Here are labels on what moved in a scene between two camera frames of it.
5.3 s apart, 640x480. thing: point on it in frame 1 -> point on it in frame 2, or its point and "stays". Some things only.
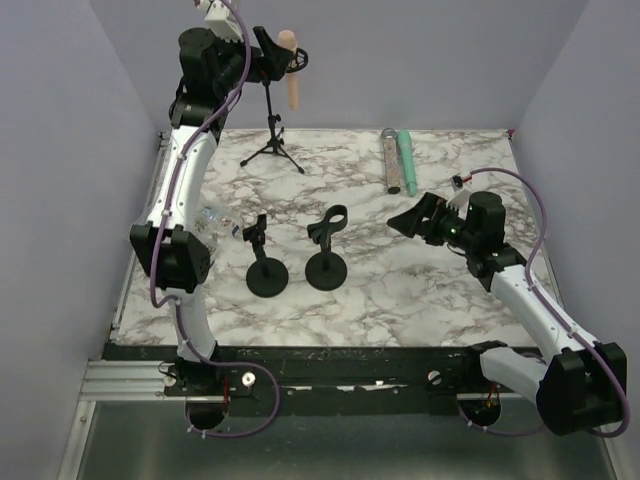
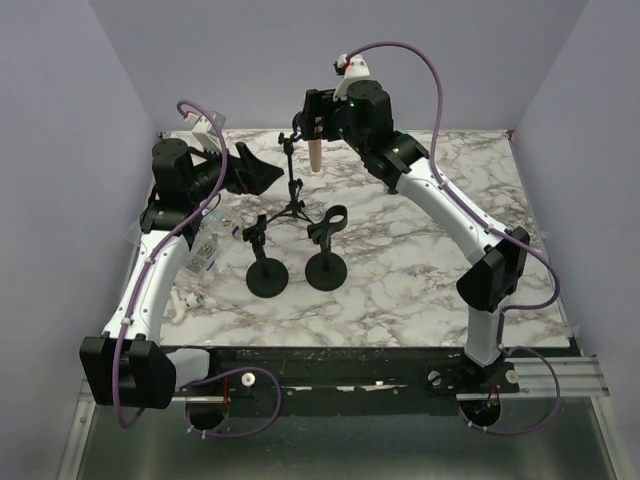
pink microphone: x=288 y=39 -> x=315 y=154
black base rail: x=315 y=380 stays
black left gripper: x=266 y=66 -> x=252 y=174
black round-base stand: x=266 y=277 stays
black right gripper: x=409 y=221 -> x=319 y=103
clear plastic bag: x=213 y=227 stays
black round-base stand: x=327 y=270 stays
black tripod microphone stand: x=275 y=142 -> x=294 y=205
